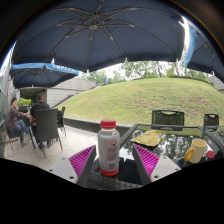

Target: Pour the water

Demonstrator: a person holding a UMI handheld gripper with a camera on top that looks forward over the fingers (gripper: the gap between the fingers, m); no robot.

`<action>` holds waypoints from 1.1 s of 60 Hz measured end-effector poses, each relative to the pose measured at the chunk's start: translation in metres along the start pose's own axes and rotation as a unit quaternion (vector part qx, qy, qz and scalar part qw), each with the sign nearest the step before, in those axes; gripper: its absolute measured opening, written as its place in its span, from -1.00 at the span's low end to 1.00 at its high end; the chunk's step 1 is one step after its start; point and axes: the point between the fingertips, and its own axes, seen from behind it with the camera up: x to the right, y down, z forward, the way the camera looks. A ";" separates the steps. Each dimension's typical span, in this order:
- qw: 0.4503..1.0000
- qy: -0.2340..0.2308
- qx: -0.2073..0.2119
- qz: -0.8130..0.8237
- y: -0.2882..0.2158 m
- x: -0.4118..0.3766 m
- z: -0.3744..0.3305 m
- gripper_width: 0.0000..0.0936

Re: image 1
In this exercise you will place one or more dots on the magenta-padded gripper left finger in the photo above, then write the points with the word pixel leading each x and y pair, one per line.
pixel 63 166

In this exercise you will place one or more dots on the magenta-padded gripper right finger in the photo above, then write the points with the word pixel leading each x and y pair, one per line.
pixel 163 166

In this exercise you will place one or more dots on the red-capped clear drink bottle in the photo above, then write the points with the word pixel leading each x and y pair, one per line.
pixel 108 150

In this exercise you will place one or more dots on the yellow snack packet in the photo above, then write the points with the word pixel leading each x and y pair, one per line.
pixel 148 138

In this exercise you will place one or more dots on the pale yellow mug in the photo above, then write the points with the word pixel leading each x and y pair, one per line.
pixel 198 148

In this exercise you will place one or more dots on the dark slatted plastic chair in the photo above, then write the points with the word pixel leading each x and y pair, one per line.
pixel 167 118
pixel 211 119

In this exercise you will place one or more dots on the grey concrete building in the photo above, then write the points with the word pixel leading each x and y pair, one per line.
pixel 66 90

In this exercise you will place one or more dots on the navy umbrella with lettered band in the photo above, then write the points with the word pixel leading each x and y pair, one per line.
pixel 36 75

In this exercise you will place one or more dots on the grey sloped-roof building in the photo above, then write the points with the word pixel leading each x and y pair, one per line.
pixel 217 85

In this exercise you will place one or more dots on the large navy patio umbrella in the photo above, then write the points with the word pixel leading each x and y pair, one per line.
pixel 100 40

